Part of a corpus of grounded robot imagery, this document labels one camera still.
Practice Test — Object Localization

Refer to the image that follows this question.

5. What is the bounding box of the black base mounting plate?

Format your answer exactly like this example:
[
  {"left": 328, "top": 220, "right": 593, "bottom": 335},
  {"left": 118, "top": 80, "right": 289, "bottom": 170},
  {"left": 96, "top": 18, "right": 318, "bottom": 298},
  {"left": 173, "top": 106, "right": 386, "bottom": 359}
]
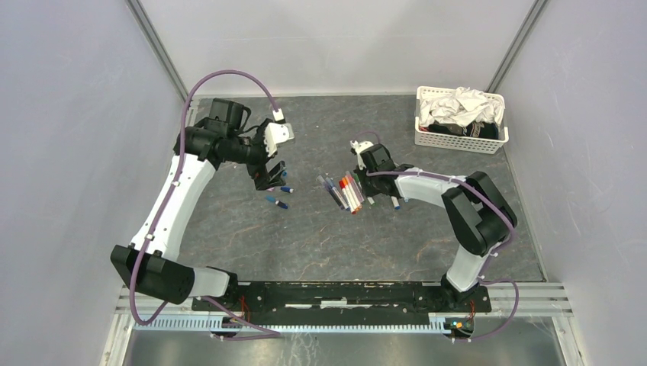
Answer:
[{"left": 218, "top": 281, "right": 492, "bottom": 326}]

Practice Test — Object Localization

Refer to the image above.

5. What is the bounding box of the black cloth in basket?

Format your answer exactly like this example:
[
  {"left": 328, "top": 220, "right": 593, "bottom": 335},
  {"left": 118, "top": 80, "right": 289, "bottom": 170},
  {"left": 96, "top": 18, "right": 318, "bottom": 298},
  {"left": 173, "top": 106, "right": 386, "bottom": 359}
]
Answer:
[{"left": 425, "top": 121, "right": 499, "bottom": 140}]

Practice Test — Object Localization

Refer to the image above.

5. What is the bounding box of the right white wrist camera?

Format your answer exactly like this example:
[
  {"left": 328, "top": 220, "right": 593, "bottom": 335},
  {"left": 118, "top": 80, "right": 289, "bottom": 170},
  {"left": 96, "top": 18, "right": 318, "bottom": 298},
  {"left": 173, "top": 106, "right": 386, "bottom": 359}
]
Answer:
[{"left": 349, "top": 140, "right": 374, "bottom": 170}]

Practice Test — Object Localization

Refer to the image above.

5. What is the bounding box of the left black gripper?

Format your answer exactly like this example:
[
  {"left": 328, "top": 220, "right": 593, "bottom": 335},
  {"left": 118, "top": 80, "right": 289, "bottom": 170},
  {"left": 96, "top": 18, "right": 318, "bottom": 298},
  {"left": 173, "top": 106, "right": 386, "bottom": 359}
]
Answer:
[{"left": 224, "top": 120, "right": 286, "bottom": 191}]

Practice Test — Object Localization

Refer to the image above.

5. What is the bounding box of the white cloth in basket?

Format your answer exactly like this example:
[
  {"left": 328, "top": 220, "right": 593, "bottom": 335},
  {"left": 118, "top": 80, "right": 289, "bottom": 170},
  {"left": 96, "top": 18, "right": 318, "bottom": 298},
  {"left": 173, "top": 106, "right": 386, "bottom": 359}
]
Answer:
[{"left": 416, "top": 86, "right": 505, "bottom": 128}]

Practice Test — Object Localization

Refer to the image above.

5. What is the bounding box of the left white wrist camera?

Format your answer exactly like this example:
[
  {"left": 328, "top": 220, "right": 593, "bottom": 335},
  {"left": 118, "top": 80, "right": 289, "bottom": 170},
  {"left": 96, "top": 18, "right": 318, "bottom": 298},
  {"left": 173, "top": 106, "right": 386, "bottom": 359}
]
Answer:
[{"left": 263, "top": 108, "right": 295, "bottom": 158}]

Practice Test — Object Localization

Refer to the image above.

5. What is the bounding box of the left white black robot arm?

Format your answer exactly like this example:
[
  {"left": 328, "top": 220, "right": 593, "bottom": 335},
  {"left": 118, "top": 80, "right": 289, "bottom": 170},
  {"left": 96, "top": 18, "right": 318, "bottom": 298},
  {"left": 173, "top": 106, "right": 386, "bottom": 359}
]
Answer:
[{"left": 111, "top": 98, "right": 294, "bottom": 311}]

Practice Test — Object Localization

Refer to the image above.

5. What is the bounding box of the white cable duct strip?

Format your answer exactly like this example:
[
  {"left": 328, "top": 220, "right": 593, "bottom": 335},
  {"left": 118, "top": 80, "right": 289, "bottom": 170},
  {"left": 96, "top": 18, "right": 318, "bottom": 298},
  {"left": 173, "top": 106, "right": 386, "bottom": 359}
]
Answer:
[{"left": 134, "top": 315, "right": 450, "bottom": 335}]

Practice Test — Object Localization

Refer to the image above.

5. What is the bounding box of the aluminium frame rail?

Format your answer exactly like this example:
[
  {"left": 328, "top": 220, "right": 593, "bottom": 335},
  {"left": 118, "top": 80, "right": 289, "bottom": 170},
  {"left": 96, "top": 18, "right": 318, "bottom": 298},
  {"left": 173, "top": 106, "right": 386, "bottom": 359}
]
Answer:
[{"left": 114, "top": 282, "right": 572, "bottom": 320}]

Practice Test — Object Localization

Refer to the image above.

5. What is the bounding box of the pink thin pen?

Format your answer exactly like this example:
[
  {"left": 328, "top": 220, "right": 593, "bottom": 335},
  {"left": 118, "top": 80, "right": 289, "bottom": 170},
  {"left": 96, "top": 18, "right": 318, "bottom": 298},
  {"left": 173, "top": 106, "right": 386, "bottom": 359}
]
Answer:
[{"left": 348, "top": 172, "right": 365, "bottom": 205}]

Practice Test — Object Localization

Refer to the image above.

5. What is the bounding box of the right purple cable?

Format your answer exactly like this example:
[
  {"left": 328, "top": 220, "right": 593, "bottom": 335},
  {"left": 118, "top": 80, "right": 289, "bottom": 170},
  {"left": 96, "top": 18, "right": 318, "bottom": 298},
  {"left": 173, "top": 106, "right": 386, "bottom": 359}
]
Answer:
[{"left": 353, "top": 130, "right": 520, "bottom": 342}]

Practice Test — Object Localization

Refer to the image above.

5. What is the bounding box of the orange capped marker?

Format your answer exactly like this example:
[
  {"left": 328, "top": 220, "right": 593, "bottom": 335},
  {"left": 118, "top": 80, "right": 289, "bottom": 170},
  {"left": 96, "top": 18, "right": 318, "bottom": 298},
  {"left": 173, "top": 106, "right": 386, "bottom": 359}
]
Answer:
[{"left": 344, "top": 175, "right": 362, "bottom": 213}]

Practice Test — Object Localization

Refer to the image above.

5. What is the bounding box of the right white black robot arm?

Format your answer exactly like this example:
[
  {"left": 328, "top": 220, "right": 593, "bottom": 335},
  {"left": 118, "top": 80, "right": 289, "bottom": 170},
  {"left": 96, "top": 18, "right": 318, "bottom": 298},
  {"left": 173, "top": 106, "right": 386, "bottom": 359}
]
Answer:
[{"left": 350, "top": 141, "right": 517, "bottom": 311}]

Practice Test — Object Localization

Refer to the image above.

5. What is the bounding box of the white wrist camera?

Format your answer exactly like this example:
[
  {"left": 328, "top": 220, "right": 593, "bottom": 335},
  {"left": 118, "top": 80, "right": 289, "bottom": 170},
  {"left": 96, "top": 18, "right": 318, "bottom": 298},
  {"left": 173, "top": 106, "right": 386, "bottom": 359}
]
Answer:
[
  {"left": 263, "top": 108, "right": 295, "bottom": 158},
  {"left": 349, "top": 140, "right": 374, "bottom": 170}
]

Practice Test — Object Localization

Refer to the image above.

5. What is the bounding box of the white plastic basket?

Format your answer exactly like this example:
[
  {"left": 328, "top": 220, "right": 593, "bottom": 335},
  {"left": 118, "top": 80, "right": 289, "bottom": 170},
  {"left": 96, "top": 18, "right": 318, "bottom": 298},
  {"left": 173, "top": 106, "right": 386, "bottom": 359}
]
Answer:
[{"left": 414, "top": 105, "right": 510, "bottom": 154}]

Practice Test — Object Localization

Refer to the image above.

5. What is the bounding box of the large blue white marker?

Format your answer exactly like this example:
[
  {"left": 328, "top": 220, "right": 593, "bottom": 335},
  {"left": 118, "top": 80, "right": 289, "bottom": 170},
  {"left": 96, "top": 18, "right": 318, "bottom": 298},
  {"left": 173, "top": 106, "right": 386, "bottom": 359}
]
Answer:
[{"left": 390, "top": 196, "right": 401, "bottom": 210}]

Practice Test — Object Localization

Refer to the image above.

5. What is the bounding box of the dark blue capped marker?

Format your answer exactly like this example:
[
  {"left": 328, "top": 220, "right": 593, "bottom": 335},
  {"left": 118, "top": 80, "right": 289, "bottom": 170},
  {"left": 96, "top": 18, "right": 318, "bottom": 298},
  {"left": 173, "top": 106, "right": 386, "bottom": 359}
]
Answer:
[{"left": 324, "top": 178, "right": 349, "bottom": 211}]

